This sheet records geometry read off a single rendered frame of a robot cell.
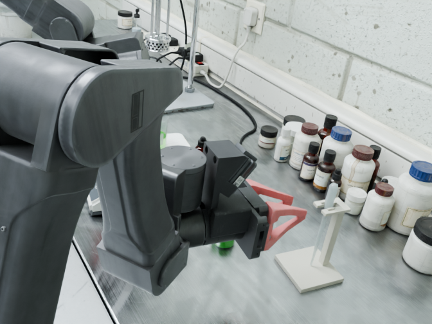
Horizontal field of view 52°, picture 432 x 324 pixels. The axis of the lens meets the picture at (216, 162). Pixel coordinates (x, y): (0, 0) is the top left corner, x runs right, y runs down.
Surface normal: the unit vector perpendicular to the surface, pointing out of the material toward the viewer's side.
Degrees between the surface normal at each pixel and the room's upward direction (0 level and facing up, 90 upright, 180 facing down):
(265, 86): 90
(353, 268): 0
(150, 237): 81
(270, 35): 90
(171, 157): 2
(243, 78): 90
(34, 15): 93
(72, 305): 0
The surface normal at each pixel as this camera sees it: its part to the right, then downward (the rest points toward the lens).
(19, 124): -0.46, 0.55
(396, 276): 0.11, -0.86
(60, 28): -0.01, 0.50
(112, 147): 0.89, 0.31
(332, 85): -0.84, 0.18
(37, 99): -0.34, -0.03
